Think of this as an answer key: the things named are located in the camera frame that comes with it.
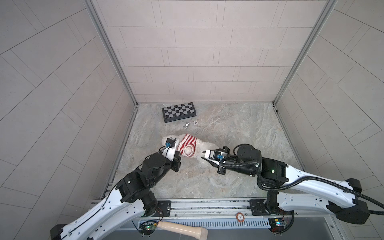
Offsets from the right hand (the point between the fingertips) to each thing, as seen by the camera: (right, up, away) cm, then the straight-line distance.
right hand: (203, 156), depth 58 cm
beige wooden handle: (-1, -33, +4) cm, 33 cm away
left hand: (-8, +1, +9) cm, 12 cm away
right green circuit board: (+34, -34, +10) cm, 49 cm away
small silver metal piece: (-11, +9, +43) cm, 46 cm away
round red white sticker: (+17, -32, +11) cm, 38 cm away
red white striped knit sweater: (-7, +3, +1) cm, 8 cm away
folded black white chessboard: (-17, +18, +47) cm, 53 cm away
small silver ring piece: (-4, +11, +46) cm, 48 cm away
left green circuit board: (-25, -33, +7) cm, 42 cm away
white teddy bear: (-1, +3, +6) cm, 7 cm away
